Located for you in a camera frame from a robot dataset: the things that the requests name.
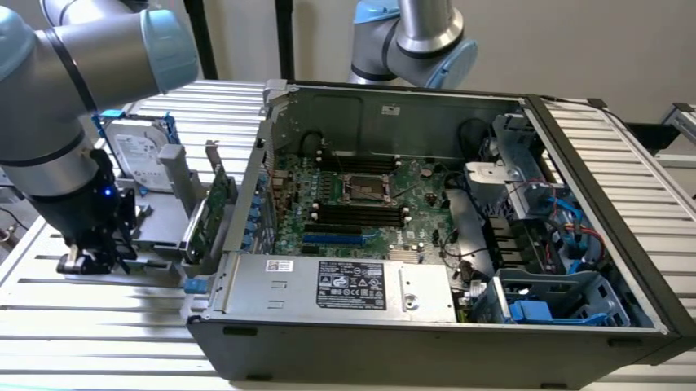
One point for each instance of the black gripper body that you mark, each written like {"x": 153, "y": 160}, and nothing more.
{"x": 76, "y": 220}

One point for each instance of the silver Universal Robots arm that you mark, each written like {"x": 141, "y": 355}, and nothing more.
{"x": 65, "y": 53}

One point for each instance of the short black expansion slot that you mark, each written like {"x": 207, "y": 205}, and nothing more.
{"x": 314, "y": 249}

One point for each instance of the blue expansion slot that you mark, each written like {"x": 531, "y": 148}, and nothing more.
{"x": 332, "y": 240}

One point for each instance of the long black expansion slot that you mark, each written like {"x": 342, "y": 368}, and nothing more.
{"x": 331, "y": 229}

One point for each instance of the black RAM slot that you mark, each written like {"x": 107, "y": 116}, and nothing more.
{"x": 358, "y": 207}
{"x": 358, "y": 212}
{"x": 358, "y": 217}
{"x": 355, "y": 170}
{"x": 355, "y": 156}
{"x": 358, "y": 222}
{"x": 355, "y": 161}
{"x": 355, "y": 165}

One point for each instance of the grey parts rack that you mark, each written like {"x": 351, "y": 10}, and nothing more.
{"x": 160, "y": 228}

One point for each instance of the silver hard disk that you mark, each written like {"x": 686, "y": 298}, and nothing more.
{"x": 137, "y": 159}

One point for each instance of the green graphics card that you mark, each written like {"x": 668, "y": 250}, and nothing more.
{"x": 208, "y": 220}

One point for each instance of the blue disk caddy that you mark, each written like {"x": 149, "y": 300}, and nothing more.
{"x": 169, "y": 126}

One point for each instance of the white barcode sticker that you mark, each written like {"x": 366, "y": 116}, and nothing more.
{"x": 279, "y": 266}

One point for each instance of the grey metal power supply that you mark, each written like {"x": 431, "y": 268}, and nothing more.
{"x": 294, "y": 293}

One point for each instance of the black power supply label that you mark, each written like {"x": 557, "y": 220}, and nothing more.
{"x": 352, "y": 285}

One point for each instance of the metal CPU socket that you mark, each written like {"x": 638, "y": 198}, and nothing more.
{"x": 364, "y": 188}

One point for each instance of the silver chipset heatsink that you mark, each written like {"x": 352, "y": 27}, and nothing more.
{"x": 406, "y": 255}

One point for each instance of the green motherboard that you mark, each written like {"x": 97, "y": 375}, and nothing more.
{"x": 423, "y": 220}

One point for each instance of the black open PC case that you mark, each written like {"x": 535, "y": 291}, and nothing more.
{"x": 412, "y": 350}

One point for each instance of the black fan shroud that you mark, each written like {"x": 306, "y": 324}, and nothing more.
{"x": 510, "y": 244}

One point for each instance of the metal drive cage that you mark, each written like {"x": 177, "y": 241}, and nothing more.
{"x": 515, "y": 163}

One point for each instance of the blue-grey plastic disk bay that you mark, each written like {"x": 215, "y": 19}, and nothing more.
{"x": 559, "y": 285}

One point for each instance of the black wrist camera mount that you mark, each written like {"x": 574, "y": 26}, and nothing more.
{"x": 105, "y": 175}

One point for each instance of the black stand post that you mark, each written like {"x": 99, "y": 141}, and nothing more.
{"x": 284, "y": 40}
{"x": 203, "y": 40}

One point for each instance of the black table bracket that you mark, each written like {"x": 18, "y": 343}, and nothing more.
{"x": 649, "y": 136}

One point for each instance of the aluminium rail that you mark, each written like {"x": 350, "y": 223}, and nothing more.
{"x": 680, "y": 118}

